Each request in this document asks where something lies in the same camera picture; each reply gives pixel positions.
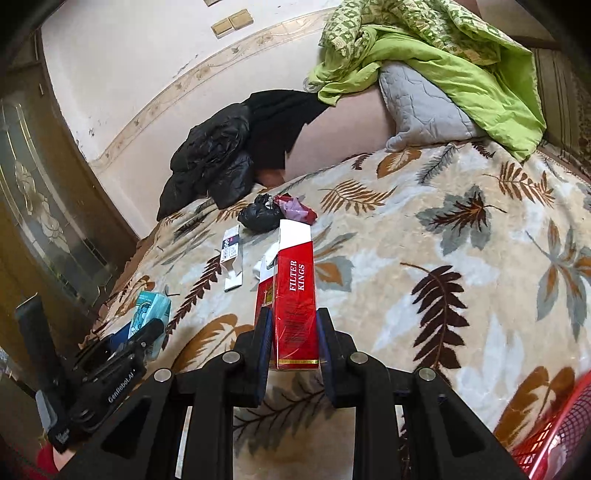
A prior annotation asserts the beige wall switch panel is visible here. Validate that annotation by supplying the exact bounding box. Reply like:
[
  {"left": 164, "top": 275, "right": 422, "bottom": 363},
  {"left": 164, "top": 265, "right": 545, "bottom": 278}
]
[{"left": 211, "top": 10, "right": 254, "bottom": 35}]

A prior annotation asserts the striped sofa cushion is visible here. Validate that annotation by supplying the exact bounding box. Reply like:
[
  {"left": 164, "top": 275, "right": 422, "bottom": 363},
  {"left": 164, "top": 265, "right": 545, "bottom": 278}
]
[{"left": 531, "top": 46, "right": 591, "bottom": 181}]

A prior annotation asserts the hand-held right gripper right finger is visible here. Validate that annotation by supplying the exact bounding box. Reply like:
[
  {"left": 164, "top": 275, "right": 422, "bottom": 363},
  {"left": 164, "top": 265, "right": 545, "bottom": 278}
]
[{"left": 316, "top": 307, "right": 529, "bottom": 480}]

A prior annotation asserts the person's left forearm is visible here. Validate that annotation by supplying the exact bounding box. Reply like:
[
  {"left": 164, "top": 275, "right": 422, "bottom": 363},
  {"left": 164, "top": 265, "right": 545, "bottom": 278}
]
[{"left": 21, "top": 443, "right": 70, "bottom": 480}]

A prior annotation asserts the red purple snack wrapper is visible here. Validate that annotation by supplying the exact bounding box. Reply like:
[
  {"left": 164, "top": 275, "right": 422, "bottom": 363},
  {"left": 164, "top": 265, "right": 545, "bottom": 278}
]
[{"left": 273, "top": 194, "right": 318, "bottom": 225}]

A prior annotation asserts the grey quilted pillow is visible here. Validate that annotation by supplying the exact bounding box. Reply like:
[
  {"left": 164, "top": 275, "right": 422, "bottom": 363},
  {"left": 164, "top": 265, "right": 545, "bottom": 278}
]
[{"left": 379, "top": 62, "right": 485, "bottom": 153}]

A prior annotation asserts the green quilt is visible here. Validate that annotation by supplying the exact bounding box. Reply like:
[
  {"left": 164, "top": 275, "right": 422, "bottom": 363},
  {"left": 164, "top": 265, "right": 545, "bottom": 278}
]
[{"left": 308, "top": 0, "right": 547, "bottom": 162}]

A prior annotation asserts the leaf print fleece blanket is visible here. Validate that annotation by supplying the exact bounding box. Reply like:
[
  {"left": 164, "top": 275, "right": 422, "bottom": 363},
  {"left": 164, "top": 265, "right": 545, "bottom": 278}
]
[{"left": 78, "top": 138, "right": 591, "bottom": 480}]

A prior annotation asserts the pink sofa backrest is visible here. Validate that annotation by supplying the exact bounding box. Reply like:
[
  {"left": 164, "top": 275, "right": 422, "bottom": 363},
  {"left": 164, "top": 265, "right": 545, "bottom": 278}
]
[{"left": 252, "top": 88, "right": 393, "bottom": 188}]

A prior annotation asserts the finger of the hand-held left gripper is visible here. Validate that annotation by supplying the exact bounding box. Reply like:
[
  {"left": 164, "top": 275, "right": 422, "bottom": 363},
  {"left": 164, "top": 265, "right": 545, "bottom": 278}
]
[
  {"left": 76, "top": 323, "right": 134, "bottom": 365},
  {"left": 122, "top": 318, "right": 165, "bottom": 365}
]

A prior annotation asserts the red plastic mesh basket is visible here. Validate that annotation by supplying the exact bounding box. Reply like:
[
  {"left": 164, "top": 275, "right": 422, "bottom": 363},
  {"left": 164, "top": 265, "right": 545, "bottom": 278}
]
[{"left": 493, "top": 369, "right": 591, "bottom": 480}]

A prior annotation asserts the black cloth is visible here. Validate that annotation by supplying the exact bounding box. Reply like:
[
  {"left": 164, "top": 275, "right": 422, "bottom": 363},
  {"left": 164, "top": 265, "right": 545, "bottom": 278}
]
[{"left": 247, "top": 89, "right": 329, "bottom": 185}]

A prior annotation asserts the teal tissue packet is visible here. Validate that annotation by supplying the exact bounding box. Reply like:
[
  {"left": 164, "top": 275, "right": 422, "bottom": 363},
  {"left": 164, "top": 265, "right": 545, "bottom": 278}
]
[{"left": 128, "top": 291, "right": 171, "bottom": 361}]

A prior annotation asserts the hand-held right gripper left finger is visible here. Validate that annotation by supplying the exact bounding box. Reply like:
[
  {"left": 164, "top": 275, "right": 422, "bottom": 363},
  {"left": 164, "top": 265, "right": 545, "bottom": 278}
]
[{"left": 60, "top": 307, "right": 273, "bottom": 480}]

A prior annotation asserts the black plastic bag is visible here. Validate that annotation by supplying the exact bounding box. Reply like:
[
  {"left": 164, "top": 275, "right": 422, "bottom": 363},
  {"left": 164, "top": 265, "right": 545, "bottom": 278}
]
[{"left": 238, "top": 194, "right": 286, "bottom": 230}]

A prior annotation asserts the black puffer jacket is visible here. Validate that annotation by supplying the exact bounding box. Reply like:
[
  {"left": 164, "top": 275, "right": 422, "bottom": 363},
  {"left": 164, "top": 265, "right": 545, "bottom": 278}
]
[{"left": 157, "top": 102, "right": 254, "bottom": 221}]

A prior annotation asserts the brown glass panel door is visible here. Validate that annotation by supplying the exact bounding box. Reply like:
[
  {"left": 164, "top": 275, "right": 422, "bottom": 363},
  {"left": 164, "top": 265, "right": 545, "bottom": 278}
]
[{"left": 0, "top": 28, "right": 139, "bottom": 388}]

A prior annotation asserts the small white green medicine box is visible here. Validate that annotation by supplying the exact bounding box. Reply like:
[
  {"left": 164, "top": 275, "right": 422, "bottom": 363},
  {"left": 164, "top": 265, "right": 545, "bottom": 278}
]
[{"left": 220, "top": 225, "right": 244, "bottom": 292}]

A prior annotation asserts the red cigarette box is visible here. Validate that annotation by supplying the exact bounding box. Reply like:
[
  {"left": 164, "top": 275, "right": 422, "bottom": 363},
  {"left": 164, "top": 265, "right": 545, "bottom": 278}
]
[{"left": 274, "top": 219, "right": 320, "bottom": 371}]

